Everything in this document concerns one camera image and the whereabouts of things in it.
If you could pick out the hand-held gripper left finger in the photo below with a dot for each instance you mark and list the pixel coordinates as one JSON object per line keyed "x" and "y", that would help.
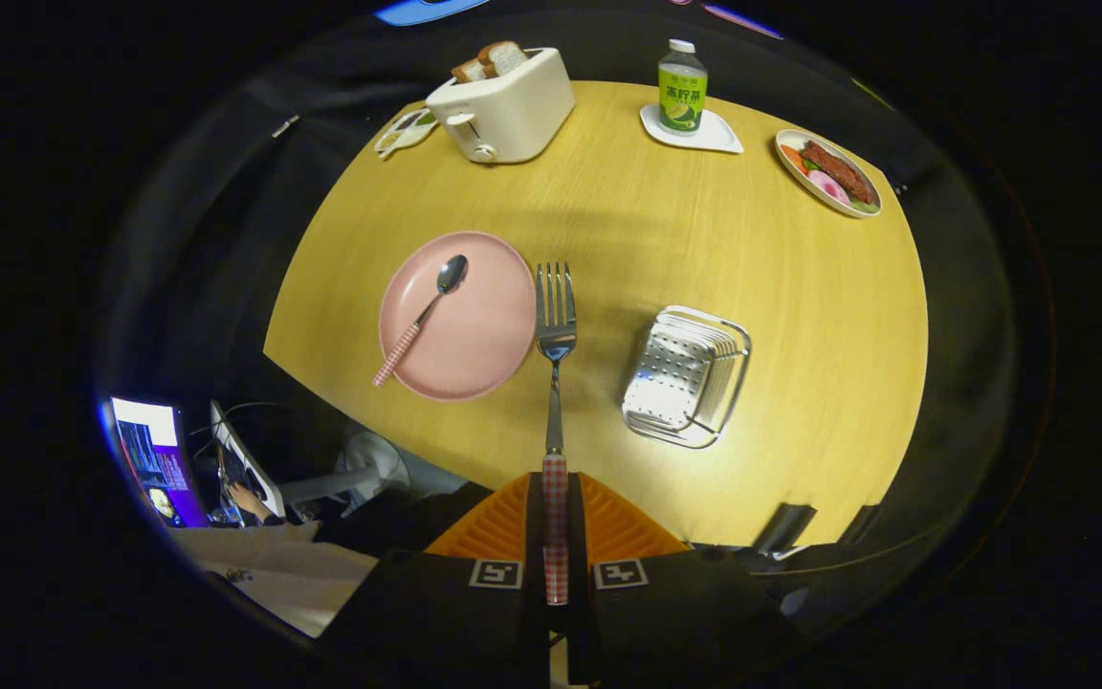
{"x": 534, "y": 517}

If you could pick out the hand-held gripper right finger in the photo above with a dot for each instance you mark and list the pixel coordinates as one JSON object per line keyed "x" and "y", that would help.
{"x": 576, "y": 522}

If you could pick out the perforated metal cutlery basket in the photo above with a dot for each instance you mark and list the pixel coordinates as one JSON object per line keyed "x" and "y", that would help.
{"x": 675, "y": 373}

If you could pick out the pink round plate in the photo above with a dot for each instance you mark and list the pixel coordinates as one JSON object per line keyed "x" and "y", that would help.
{"x": 484, "y": 335}

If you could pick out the white garment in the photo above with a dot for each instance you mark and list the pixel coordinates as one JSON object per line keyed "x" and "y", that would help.
{"x": 293, "y": 584}

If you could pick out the open laptop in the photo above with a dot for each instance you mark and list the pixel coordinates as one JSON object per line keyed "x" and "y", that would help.
{"x": 250, "y": 464}

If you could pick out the computer monitor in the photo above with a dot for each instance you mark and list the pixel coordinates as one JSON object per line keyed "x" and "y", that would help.
{"x": 154, "y": 459}

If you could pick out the white divided condiment dish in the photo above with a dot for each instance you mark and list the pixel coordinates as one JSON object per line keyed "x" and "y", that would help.
{"x": 403, "y": 134}

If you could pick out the white toaster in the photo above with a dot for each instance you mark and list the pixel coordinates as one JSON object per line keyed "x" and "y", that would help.
{"x": 522, "y": 110}

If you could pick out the white coaster tray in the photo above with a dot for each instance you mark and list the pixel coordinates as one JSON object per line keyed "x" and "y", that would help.
{"x": 718, "y": 139}

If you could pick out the white food plate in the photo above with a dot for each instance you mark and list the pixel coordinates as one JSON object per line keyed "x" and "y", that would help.
{"x": 804, "y": 182}

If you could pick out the pink round food slice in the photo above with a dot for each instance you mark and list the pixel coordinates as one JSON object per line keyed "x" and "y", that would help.
{"x": 826, "y": 186}

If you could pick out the orange food slice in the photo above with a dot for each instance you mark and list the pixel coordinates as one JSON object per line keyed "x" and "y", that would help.
{"x": 793, "y": 157}

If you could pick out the brown meat strips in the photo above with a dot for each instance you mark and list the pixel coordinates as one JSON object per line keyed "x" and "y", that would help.
{"x": 838, "y": 170}

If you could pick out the green label drink bottle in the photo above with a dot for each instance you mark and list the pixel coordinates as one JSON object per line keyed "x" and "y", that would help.
{"x": 682, "y": 96}

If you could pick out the black backdrop cloth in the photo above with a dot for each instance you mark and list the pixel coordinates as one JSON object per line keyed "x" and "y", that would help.
{"x": 226, "y": 191}

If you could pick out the toast bread slice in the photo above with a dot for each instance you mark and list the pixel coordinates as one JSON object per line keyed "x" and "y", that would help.
{"x": 505, "y": 57}
{"x": 468, "y": 70}

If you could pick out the white cloth clip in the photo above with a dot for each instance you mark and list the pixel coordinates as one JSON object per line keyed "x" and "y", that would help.
{"x": 285, "y": 125}

